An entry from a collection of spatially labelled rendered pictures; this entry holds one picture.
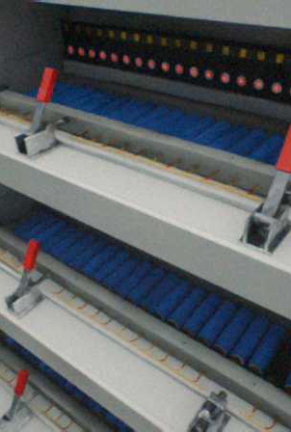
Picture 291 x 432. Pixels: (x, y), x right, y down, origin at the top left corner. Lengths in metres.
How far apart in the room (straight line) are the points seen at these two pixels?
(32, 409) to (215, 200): 0.44
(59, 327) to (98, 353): 0.06
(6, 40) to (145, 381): 0.47
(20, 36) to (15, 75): 0.05
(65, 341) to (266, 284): 0.26
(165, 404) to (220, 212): 0.20
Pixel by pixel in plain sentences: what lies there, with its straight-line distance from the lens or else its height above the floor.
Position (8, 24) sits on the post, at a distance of 0.64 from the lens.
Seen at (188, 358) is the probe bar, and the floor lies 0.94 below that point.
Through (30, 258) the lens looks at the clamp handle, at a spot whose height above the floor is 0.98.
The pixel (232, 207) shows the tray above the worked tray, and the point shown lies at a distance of 0.36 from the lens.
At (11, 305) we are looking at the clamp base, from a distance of 0.55.
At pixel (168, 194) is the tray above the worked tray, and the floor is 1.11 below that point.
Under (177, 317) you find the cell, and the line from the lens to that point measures 0.48.
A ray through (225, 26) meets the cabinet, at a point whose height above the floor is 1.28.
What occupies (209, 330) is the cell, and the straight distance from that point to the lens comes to 0.47.
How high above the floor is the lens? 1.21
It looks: 20 degrees down
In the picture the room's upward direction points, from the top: 11 degrees clockwise
